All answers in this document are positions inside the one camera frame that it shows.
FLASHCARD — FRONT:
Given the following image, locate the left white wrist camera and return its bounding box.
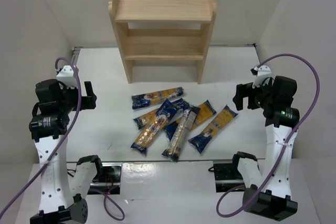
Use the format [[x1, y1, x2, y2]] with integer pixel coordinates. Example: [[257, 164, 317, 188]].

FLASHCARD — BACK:
[[56, 65, 78, 89]]

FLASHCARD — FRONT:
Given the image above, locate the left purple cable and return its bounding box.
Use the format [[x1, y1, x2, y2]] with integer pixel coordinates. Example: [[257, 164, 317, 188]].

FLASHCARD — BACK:
[[0, 57, 125, 221]]

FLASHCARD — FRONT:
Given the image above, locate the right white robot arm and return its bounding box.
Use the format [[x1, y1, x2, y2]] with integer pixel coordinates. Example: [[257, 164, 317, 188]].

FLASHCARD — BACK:
[[232, 76, 300, 221]]

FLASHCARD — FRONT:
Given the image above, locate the top spaghetti bag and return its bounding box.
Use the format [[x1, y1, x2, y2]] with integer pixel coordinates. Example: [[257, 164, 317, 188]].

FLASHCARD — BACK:
[[131, 87, 184, 110]]

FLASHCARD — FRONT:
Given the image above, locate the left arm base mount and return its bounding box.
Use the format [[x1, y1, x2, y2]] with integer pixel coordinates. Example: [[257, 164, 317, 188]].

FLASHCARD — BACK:
[[88, 162, 122, 195]]

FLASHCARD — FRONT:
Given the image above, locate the front left spaghetti bag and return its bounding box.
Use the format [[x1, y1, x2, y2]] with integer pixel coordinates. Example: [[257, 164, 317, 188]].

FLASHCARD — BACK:
[[130, 98, 188, 156]]

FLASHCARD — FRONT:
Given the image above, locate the middle spaghetti bag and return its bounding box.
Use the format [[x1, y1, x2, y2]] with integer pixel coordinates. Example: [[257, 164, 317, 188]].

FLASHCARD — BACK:
[[163, 100, 217, 141]]

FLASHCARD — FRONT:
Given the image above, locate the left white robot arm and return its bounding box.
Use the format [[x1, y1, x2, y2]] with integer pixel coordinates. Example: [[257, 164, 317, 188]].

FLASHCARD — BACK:
[[29, 79, 102, 223]]

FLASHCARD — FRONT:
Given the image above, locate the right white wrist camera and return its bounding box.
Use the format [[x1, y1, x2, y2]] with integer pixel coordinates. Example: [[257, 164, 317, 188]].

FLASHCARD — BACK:
[[251, 65, 272, 89]]

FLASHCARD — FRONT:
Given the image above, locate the far right spaghetti bag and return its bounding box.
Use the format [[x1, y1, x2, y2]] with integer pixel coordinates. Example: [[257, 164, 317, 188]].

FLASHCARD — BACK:
[[188, 105, 238, 154]]

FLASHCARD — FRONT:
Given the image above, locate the clear back spaghetti bag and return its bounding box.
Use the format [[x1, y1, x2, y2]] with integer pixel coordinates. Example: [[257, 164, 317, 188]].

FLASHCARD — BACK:
[[162, 105, 200, 162]]

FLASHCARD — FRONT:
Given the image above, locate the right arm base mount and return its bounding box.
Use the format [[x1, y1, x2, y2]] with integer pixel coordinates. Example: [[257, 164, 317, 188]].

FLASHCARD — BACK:
[[208, 161, 244, 193]]

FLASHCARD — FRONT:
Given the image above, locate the wooden three-tier shelf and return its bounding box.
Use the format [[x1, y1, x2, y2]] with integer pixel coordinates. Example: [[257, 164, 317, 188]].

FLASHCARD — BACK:
[[108, 0, 217, 83]]

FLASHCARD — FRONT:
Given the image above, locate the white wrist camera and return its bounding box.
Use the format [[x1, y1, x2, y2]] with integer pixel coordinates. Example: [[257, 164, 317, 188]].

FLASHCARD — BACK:
[[251, 65, 272, 89], [56, 65, 78, 89]]

